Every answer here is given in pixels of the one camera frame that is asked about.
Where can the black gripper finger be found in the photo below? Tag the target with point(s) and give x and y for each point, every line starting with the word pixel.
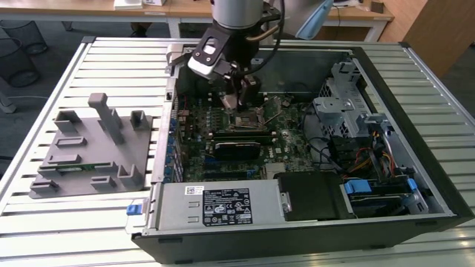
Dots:
pixel 250 94

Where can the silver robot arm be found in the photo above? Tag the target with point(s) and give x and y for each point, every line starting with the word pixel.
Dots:
pixel 234 14

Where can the CPU socket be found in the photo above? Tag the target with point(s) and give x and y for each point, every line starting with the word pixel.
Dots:
pixel 227 122

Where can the round coin battery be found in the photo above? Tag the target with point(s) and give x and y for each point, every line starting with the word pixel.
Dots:
pixel 285 103

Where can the green motherboard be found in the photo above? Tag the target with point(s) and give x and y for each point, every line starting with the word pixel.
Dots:
pixel 293 139

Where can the black graphics card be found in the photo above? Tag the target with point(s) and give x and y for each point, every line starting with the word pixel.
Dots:
pixel 238 151

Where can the silver metal drive cage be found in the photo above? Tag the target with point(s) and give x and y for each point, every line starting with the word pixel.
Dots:
pixel 330 109

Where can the silver finned heatsink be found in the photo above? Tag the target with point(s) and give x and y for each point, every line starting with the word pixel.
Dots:
pixel 277 169

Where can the wooden desk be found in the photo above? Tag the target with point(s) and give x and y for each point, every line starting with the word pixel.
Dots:
pixel 359 16
pixel 74 12

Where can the white box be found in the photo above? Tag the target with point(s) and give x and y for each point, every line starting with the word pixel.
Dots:
pixel 129 5

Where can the small brown box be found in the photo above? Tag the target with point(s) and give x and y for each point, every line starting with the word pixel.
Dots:
pixel 377 7

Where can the blue disk carrier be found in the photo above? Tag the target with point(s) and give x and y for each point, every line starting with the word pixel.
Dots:
pixel 358 187

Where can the grey power supply unit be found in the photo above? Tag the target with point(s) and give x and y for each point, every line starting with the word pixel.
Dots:
pixel 174 205

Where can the grey parts rack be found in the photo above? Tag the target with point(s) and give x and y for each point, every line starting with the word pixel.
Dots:
pixel 93 144

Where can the green RAM stick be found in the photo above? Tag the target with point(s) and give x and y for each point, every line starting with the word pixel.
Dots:
pixel 83 167

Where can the blue case latch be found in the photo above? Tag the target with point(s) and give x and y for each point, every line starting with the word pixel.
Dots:
pixel 134 210

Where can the wooden cabinet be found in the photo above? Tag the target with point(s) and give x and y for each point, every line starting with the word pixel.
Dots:
pixel 438 27

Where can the black PC case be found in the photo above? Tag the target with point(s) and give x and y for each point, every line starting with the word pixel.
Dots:
pixel 259 244

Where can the blue bay latch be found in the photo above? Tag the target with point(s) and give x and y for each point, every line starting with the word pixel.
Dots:
pixel 411 187

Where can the silver camera bracket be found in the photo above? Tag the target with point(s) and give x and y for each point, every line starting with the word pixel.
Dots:
pixel 230 102

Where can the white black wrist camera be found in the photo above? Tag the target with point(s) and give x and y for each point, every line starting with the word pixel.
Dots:
pixel 202 65

